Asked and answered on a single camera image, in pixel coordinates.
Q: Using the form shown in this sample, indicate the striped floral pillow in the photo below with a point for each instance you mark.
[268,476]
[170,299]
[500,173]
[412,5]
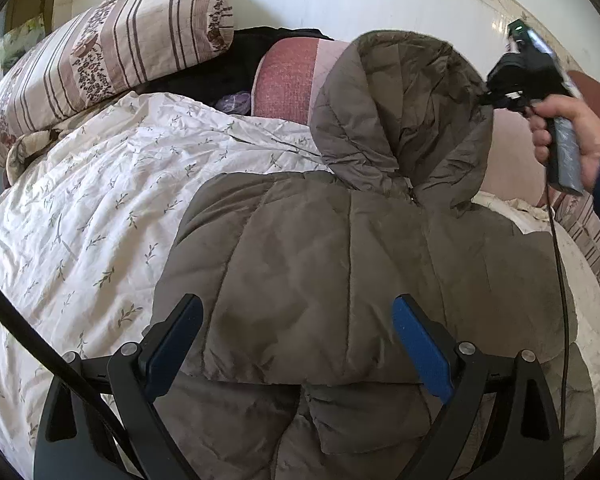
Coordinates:
[105,55]

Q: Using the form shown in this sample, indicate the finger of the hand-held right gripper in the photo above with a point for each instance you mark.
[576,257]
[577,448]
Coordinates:
[500,100]

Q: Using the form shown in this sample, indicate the olive hooded puffer jacket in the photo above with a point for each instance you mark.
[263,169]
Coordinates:
[305,260]

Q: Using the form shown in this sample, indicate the white floral bed quilt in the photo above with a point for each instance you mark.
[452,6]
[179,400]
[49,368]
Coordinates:
[80,210]

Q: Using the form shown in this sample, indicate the black cloth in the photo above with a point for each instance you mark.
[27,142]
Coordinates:
[205,80]

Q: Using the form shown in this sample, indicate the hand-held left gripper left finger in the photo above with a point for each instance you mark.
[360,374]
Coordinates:
[172,340]

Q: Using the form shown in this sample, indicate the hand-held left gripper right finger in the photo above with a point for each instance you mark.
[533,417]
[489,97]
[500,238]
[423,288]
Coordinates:
[422,345]

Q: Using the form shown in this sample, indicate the purple cloth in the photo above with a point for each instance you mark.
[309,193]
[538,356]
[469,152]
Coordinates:
[235,103]

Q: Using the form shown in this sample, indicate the green floral cloth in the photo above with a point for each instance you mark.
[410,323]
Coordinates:
[20,40]

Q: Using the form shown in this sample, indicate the person's right hand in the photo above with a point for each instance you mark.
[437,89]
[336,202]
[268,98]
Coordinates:
[587,135]

